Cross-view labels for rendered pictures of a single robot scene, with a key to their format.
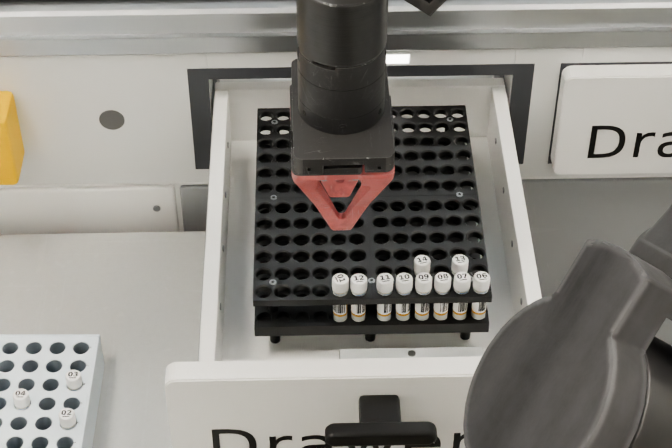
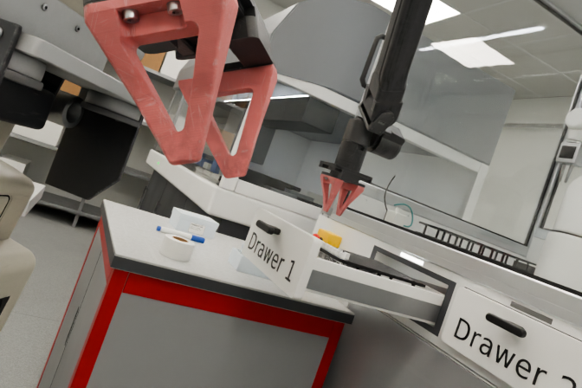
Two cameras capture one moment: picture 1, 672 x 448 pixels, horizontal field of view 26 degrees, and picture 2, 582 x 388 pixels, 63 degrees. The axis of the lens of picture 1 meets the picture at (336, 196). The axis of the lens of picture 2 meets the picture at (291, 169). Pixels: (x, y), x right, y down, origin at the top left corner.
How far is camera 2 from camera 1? 115 cm
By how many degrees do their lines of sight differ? 75
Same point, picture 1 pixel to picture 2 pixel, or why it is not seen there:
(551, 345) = not seen: outside the picture
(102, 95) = (355, 247)
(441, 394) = (287, 235)
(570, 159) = (448, 333)
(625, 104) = (475, 311)
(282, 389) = (268, 218)
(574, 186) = (450, 362)
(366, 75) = (347, 145)
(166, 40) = (374, 231)
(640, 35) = (494, 282)
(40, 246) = not seen: hidden behind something
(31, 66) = (349, 231)
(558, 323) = not seen: outside the picture
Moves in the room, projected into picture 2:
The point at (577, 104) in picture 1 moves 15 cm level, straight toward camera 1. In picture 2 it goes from (458, 302) to (389, 278)
